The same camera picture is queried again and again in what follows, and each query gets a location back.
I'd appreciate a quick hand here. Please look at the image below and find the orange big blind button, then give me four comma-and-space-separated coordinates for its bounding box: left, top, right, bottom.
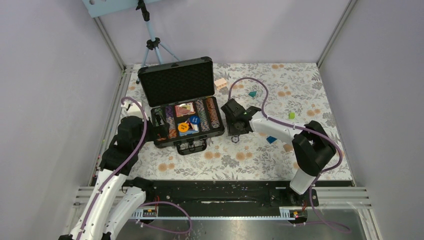
177, 122, 190, 133

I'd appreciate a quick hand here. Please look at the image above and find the black poker chip case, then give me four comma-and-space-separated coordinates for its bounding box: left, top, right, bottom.
137, 56, 225, 155

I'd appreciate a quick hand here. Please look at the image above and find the blue small blind button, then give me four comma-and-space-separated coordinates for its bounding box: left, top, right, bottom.
189, 115, 201, 125

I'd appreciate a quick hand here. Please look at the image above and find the blue playing card deck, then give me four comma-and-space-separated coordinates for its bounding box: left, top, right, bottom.
177, 121, 200, 137

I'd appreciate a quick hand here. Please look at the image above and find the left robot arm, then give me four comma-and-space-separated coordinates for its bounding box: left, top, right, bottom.
59, 97, 155, 240

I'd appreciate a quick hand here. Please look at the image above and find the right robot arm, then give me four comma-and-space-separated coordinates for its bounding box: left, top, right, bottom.
221, 99, 339, 206

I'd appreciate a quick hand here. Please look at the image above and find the purple poker chip row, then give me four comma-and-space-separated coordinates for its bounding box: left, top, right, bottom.
165, 105, 177, 139

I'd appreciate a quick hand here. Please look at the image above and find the orange black poker chip row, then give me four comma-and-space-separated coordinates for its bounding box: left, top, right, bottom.
206, 97, 221, 129

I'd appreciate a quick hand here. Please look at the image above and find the blue rectangular block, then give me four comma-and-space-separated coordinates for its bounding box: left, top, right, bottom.
266, 136, 277, 144

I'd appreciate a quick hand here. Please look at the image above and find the teal triangular block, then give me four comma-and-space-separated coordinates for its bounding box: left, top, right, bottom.
248, 91, 257, 98

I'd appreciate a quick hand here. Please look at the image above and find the red playing card deck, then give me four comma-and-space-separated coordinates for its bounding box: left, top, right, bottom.
174, 102, 196, 117

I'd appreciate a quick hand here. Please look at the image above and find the blue tan poker chip row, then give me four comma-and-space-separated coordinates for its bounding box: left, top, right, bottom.
195, 99, 210, 132

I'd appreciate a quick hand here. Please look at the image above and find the beige toy block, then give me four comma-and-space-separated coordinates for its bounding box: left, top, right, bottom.
214, 77, 228, 90

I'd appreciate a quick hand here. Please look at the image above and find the green small block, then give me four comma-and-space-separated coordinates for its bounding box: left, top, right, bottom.
288, 112, 296, 120

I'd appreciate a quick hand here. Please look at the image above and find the light blue tripod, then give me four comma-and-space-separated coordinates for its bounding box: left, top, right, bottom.
136, 0, 181, 67

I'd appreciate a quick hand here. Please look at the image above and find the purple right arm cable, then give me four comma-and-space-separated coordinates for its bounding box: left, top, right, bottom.
227, 77, 352, 234

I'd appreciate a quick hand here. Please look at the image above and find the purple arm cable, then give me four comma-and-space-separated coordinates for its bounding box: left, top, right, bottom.
76, 96, 194, 240
227, 77, 352, 234

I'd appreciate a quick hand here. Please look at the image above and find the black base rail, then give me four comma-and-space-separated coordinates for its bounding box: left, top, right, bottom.
122, 179, 354, 220

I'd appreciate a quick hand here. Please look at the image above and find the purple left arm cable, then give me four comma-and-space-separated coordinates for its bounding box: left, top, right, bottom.
76, 96, 194, 240

